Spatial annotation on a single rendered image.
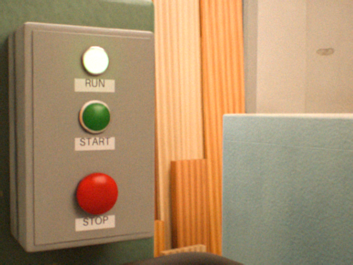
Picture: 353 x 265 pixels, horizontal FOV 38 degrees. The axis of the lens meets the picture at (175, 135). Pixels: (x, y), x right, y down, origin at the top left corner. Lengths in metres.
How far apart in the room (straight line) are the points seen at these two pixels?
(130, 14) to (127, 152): 0.13
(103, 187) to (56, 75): 0.08
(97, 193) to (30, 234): 0.05
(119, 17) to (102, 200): 0.17
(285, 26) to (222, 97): 0.67
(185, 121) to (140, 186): 1.75
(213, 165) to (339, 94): 0.82
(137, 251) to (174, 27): 1.71
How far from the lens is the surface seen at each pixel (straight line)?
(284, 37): 2.73
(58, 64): 0.37
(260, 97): 2.58
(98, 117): 0.37
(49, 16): 0.44
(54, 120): 0.37
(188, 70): 2.17
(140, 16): 0.47
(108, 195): 0.38
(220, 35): 2.26
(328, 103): 2.73
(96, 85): 0.38
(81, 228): 0.39
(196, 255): 0.46
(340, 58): 2.70
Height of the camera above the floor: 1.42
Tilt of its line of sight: 3 degrees down
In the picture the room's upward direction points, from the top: straight up
